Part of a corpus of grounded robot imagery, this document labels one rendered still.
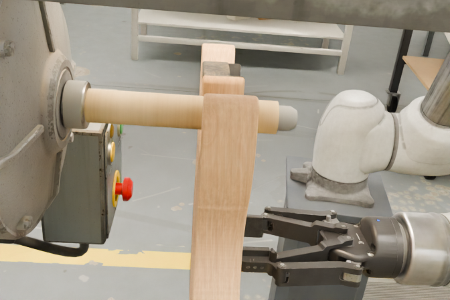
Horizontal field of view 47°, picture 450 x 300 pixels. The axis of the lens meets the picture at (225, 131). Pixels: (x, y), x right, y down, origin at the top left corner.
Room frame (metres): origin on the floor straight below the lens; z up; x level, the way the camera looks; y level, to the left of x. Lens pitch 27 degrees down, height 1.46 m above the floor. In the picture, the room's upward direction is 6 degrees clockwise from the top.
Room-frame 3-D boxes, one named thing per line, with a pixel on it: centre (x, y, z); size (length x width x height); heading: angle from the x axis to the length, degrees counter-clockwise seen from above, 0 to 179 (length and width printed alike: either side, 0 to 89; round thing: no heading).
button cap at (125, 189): (0.71, 0.16, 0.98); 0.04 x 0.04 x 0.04; 4
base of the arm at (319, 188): (1.23, -0.30, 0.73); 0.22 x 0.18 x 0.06; 87
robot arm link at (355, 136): (1.23, -0.33, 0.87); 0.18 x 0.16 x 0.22; 89
